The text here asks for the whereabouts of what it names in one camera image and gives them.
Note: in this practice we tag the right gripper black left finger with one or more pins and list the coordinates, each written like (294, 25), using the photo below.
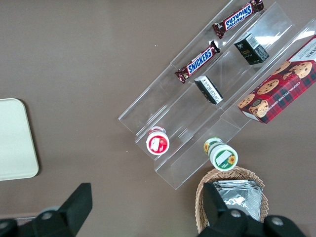
(71, 209)

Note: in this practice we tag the Snickers chocolate bar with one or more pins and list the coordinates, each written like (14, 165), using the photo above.
(198, 62)
(238, 19)

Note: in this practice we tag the green lid yogurt cup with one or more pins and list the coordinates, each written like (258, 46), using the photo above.
(221, 154)

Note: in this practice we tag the clear acrylic display rack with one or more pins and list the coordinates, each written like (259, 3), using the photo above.
(187, 108)

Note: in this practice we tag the silver foil packet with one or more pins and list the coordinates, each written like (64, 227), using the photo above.
(239, 197)

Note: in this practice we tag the red tartan cookie box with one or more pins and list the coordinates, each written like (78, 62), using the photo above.
(281, 86)

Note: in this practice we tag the cream plastic tray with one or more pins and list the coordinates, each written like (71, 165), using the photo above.
(14, 138)

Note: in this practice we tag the black box with gold print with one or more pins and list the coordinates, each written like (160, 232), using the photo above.
(250, 50)

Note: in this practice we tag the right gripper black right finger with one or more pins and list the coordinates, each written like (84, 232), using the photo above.
(214, 209)

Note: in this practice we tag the red lid yogurt cup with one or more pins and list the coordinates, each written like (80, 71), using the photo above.
(157, 142)

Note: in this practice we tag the woven wicker basket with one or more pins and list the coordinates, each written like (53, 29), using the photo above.
(254, 176)

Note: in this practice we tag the black box with white label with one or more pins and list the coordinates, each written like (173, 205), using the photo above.
(208, 89)

